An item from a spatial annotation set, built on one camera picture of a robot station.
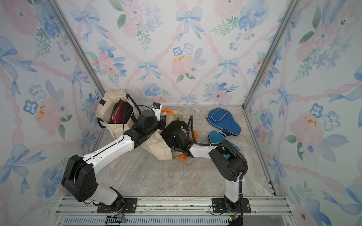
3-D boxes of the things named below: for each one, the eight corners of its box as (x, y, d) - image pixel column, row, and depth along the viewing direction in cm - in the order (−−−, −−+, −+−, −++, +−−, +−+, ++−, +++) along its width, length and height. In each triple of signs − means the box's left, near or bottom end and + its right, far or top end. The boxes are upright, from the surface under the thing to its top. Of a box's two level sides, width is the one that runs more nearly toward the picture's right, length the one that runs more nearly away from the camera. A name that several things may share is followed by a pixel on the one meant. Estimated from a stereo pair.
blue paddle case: (220, 140, 101) (222, 137, 98) (204, 115, 116) (205, 111, 113) (241, 133, 105) (243, 129, 102) (223, 109, 120) (224, 105, 117)
